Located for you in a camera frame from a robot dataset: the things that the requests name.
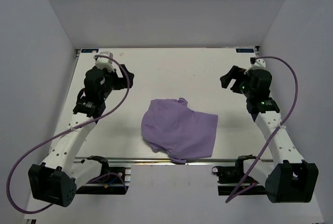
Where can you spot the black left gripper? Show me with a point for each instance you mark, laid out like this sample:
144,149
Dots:
122,82

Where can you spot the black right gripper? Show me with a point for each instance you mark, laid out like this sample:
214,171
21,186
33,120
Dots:
226,79

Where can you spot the purple t shirt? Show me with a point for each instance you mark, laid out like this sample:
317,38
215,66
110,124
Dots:
169,125

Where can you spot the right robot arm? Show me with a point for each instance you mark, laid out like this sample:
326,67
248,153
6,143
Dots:
292,179

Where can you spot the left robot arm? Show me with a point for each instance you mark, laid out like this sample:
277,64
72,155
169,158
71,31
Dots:
57,178

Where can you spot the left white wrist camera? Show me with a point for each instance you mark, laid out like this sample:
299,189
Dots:
102,61

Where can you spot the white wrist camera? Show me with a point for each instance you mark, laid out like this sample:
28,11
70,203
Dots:
102,61
256,63

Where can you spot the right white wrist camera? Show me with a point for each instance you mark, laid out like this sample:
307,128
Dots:
256,63

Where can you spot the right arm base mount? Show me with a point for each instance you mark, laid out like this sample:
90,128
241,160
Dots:
229,176

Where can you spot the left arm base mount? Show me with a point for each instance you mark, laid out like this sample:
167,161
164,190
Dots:
115,179

